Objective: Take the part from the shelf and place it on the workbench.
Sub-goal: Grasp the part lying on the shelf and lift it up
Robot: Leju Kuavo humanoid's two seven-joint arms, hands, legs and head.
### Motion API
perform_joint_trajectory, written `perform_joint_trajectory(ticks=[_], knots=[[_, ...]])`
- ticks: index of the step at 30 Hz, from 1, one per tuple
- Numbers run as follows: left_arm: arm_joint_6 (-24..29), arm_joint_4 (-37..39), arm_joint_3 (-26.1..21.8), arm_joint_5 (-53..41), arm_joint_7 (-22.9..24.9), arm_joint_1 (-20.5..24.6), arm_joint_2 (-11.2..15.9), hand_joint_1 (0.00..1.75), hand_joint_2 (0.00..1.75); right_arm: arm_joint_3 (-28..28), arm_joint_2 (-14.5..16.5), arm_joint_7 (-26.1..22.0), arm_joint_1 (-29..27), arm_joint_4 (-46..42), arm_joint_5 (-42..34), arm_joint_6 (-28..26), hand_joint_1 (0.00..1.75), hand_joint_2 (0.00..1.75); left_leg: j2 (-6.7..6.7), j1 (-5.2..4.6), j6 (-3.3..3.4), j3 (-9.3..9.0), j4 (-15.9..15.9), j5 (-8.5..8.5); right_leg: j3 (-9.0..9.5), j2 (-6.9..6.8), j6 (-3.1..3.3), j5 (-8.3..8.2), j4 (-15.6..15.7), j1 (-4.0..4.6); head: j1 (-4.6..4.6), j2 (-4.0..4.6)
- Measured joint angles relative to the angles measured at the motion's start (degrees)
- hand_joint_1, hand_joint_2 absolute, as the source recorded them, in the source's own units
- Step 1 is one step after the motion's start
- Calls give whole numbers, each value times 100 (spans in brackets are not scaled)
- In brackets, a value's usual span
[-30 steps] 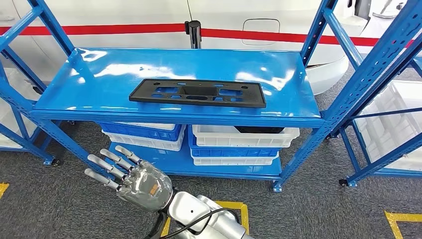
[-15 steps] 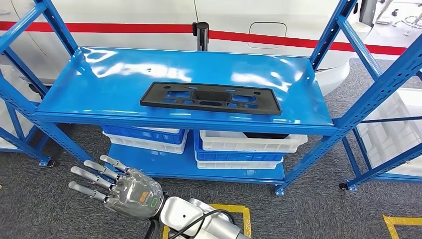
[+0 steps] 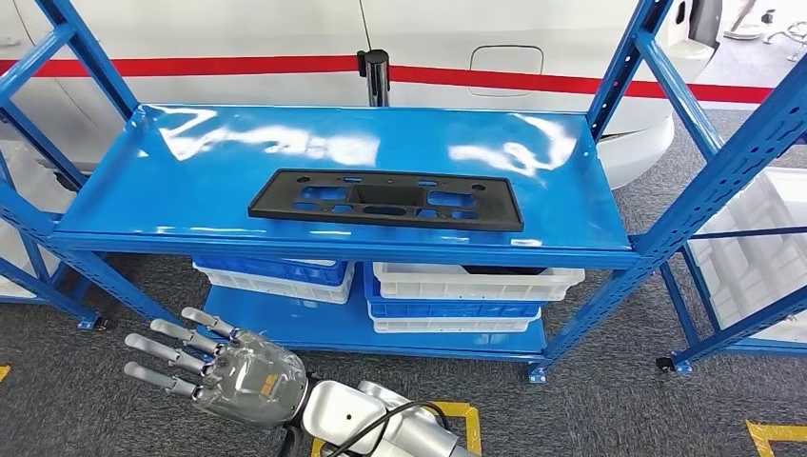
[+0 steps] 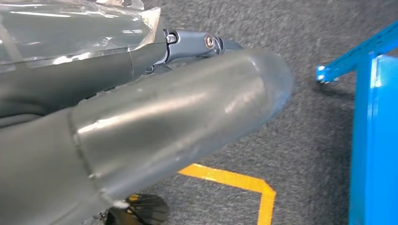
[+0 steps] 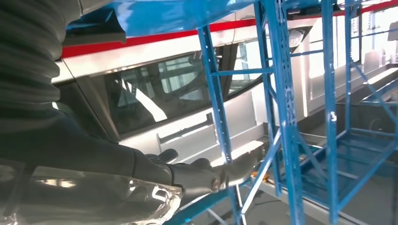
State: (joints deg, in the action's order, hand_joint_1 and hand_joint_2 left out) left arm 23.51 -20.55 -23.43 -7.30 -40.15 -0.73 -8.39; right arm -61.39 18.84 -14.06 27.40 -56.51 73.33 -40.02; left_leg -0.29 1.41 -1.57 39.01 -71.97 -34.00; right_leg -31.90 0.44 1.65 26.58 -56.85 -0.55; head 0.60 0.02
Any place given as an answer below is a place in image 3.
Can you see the yellow floor tape square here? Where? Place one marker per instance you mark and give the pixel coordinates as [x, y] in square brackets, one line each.
[470, 429]
[766, 435]
[3, 373]

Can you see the black plastic plate with cutouts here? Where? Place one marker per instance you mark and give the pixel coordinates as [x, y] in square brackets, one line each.
[271, 202]

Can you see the blue steel shelf rack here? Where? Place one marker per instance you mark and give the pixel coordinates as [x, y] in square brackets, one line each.
[189, 189]
[63, 299]
[725, 337]

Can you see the white car with red stripe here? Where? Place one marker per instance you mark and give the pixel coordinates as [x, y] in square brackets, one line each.
[252, 25]

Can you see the black-topped chrome stanchion post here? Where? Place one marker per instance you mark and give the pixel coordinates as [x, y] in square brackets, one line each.
[377, 79]

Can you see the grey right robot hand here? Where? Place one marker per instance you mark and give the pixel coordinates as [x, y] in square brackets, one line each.
[252, 385]

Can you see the black part in bin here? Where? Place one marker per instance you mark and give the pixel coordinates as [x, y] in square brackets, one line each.
[504, 270]

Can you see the large white plastic crate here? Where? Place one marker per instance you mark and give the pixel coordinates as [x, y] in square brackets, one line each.
[38, 183]
[756, 265]

